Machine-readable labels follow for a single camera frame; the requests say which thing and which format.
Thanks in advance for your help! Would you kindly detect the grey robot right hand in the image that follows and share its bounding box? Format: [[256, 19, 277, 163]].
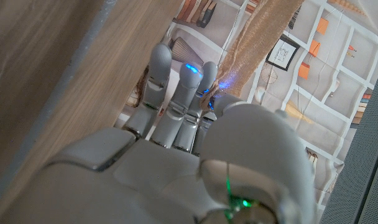
[[0, 42, 320, 224]]

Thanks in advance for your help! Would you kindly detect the printed bookshelf backdrop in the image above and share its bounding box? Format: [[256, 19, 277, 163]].
[[114, 0, 378, 212]]

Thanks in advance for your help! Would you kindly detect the dark grey mesh panel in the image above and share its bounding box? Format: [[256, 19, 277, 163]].
[[319, 58, 378, 224]]

